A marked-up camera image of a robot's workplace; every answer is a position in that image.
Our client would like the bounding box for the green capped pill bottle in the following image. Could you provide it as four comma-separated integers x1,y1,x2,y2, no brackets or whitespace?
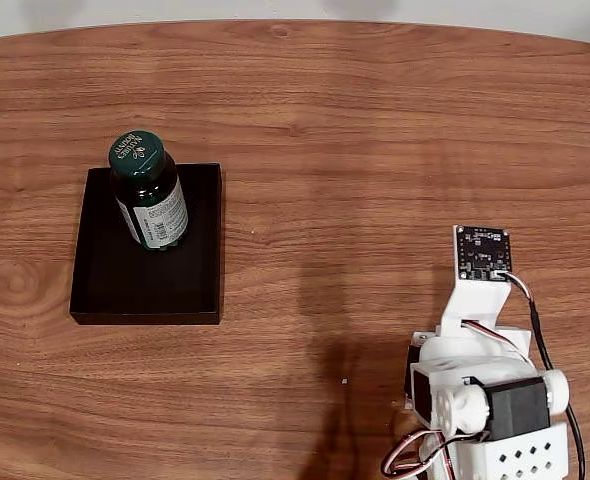
107,129,190,251

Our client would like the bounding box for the shallow black box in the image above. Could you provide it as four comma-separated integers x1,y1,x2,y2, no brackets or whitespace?
69,162,224,326

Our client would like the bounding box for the red white black servo wire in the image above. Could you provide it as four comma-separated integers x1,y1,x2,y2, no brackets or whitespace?
380,429,451,477
462,319,524,354

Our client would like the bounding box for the black camera cable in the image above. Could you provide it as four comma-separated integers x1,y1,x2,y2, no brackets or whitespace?
494,271,587,480

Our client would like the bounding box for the camera board on white mount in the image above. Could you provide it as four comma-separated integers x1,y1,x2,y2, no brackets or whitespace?
439,224,512,342

